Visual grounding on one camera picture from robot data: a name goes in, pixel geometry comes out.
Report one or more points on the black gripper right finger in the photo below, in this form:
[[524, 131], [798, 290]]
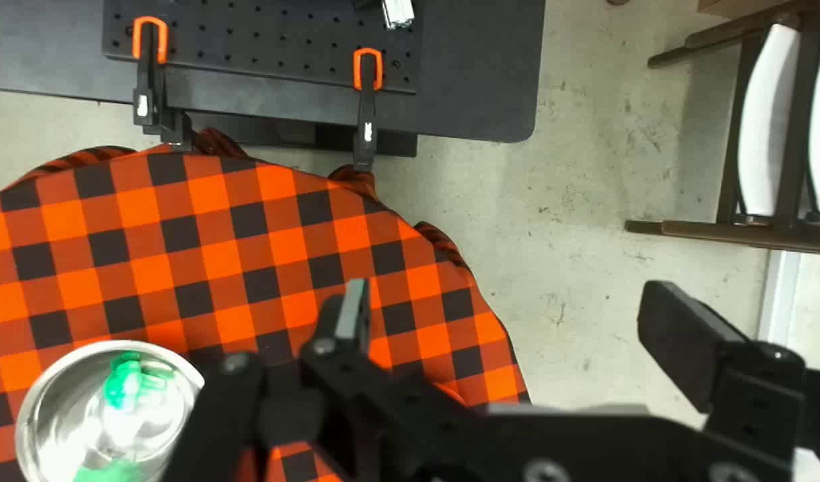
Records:
[[691, 344]]

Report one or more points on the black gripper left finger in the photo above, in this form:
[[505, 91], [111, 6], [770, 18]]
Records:
[[344, 322]]

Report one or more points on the green toy object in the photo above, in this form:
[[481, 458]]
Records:
[[126, 424]]

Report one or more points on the silver metal basin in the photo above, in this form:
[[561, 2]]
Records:
[[49, 417]]

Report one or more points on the dark wooden chair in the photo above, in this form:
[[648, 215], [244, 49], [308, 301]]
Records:
[[770, 186]]

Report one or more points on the orange black clamp right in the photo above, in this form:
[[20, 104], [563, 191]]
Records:
[[367, 81]]

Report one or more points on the orange black clamp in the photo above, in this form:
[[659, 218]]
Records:
[[367, 81], [150, 49]]

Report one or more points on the black perforated mounting board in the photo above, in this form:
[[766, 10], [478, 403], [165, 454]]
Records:
[[304, 40]]

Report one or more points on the orange black clamp left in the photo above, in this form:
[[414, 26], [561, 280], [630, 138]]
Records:
[[150, 49]]

